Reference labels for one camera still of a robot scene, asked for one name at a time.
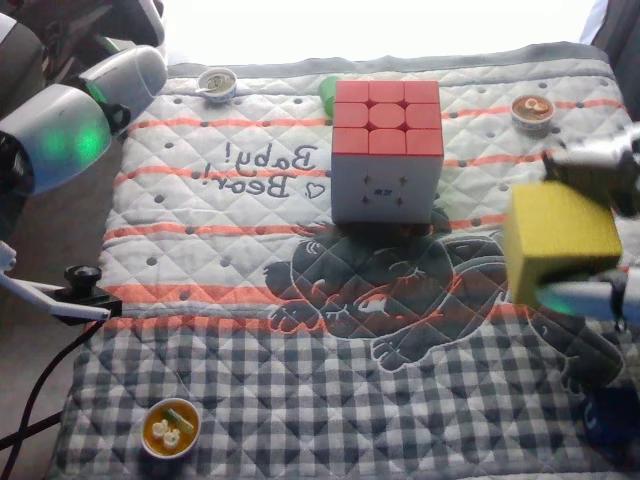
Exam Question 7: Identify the green toy cup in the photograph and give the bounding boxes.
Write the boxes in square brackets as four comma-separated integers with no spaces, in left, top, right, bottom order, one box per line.
[317,75,337,120]

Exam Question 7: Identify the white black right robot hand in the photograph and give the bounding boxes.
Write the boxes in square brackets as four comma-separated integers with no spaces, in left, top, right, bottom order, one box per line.
[537,124,640,331]

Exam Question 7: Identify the yellow foam cube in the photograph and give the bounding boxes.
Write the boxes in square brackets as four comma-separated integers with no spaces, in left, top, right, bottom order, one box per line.
[502,180,624,306]

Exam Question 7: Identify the dark grey cloth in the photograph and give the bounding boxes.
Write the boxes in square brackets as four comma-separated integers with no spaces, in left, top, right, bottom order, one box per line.
[591,0,640,124]

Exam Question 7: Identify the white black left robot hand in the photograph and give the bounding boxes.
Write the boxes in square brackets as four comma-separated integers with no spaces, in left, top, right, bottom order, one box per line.
[0,0,169,201]

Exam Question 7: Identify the toy bowl with egg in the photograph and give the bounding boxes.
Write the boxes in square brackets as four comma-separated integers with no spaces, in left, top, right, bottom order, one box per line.
[509,94,557,134]

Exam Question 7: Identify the white blue toy bowl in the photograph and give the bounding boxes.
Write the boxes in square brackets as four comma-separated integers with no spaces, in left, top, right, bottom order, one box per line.
[197,68,238,104]

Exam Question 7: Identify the blue cube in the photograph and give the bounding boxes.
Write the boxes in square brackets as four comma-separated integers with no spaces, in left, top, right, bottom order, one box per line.
[582,385,640,446]

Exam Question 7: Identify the toy bowl of orange soup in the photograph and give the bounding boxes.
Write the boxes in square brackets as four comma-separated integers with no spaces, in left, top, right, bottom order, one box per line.
[140,397,202,459]

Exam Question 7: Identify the grey quilt with bear print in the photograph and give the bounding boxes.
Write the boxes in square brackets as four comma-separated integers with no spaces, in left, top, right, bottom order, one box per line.
[52,42,640,480]

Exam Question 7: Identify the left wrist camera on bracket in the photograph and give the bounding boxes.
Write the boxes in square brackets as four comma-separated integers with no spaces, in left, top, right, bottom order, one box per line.
[0,242,124,327]

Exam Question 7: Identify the Rubik's cube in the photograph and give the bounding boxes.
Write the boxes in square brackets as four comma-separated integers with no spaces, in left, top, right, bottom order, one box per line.
[330,78,446,225]

